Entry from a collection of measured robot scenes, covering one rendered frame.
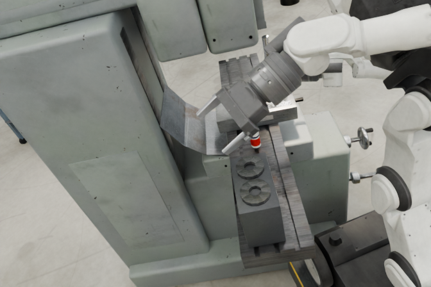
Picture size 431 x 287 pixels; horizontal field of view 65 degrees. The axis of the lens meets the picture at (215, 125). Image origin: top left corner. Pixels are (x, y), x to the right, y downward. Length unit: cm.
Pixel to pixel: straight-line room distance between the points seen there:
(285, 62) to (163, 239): 141
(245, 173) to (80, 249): 181
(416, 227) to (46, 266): 226
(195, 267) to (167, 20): 135
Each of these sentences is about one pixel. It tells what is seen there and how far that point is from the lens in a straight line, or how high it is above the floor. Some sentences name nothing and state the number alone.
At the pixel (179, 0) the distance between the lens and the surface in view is 118.
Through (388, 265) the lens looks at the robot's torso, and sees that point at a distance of 138.
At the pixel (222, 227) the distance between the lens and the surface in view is 195.
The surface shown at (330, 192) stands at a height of 45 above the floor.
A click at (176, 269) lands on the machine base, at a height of 19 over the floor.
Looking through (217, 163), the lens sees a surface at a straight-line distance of 154.
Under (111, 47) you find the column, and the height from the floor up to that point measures 149.
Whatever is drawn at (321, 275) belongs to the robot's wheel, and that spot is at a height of 56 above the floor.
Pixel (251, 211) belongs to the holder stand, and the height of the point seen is 112.
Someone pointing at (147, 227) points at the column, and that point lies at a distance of 182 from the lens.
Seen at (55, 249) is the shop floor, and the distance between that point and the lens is 279.
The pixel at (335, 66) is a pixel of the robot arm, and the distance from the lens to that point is 124.
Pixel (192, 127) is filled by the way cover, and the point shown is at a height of 93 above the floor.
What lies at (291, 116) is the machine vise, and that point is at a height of 95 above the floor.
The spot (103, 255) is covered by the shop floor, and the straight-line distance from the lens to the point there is 255.
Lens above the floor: 192
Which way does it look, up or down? 39 degrees down
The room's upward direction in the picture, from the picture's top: 16 degrees counter-clockwise
